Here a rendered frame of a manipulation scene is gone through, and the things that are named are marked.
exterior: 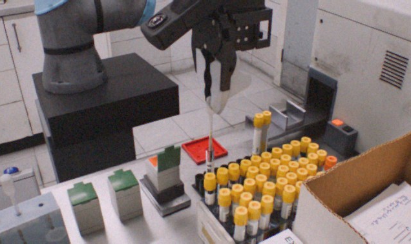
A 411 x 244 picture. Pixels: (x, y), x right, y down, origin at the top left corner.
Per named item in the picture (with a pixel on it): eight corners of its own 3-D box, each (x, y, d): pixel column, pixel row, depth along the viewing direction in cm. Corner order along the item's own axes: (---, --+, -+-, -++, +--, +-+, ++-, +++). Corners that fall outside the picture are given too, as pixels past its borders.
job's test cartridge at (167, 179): (168, 177, 66) (166, 148, 63) (181, 193, 63) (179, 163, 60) (147, 185, 64) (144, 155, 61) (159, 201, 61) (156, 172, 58)
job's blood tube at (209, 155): (210, 193, 64) (211, 146, 59) (215, 197, 63) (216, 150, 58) (204, 196, 64) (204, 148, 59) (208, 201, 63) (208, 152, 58)
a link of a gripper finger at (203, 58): (239, 102, 58) (243, 45, 53) (205, 111, 55) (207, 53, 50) (228, 93, 60) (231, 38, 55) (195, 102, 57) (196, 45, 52)
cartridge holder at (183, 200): (167, 175, 69) (165, 159, 67) (191, 204, 62) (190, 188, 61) (139, 185, 66) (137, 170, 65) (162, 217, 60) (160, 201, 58)
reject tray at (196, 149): (210, 137, 79) (210, 134, 79) (227, 155, 74) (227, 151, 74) (181, 147, 77) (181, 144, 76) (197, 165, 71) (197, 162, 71)
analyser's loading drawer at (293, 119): (316, 108, 86) (320, 88, 84) (337, 121, 81) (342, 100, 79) (244, 132, 78) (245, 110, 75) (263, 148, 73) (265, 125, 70)
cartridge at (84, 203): (97, 209, 61) (90, 178, 58) (105, 228, 58) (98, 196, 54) (73, 217, 60) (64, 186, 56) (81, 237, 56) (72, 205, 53)
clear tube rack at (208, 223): (298, 188, 66) (304, 155, 62) (338, 223, 58) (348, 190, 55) (196, 232, 57) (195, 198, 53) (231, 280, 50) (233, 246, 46)
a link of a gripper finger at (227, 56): (236, 93, 49) (237, 27, 45) (227, 96, 48) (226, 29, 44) (217, 81, 53) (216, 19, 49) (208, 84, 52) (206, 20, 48)
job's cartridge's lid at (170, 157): (179, 141, 57) (181, 142, 57) (178, 162, 60) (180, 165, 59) (156, 148, 55) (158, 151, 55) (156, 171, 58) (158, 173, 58)
